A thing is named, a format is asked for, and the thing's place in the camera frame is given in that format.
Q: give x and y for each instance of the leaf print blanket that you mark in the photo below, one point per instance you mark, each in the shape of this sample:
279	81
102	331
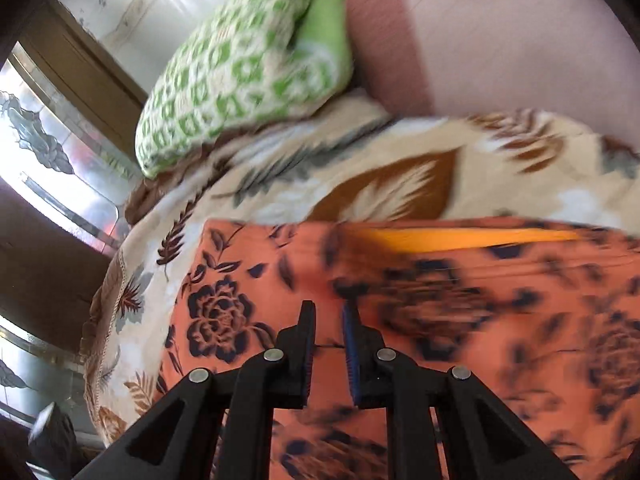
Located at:
400	170

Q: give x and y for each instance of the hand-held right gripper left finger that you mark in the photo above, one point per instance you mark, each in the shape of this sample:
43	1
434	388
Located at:
307	355

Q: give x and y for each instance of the green checkered pillow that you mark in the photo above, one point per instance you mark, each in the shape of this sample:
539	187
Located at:
235	60

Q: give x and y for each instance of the orange floral garment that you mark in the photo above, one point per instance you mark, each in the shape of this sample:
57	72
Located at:
475	300

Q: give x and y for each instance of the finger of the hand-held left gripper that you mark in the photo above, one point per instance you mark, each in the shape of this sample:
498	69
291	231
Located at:
50	430

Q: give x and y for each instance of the stained glass door pane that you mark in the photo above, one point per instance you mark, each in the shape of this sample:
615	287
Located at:
45	150

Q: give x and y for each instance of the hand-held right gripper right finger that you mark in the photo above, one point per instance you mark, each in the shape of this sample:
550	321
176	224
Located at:
351	355

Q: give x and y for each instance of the brown wooden door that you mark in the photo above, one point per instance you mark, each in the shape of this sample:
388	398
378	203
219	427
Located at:
45	270

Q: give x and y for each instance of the pink bolster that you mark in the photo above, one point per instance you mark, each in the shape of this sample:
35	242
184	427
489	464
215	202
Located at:
475	40

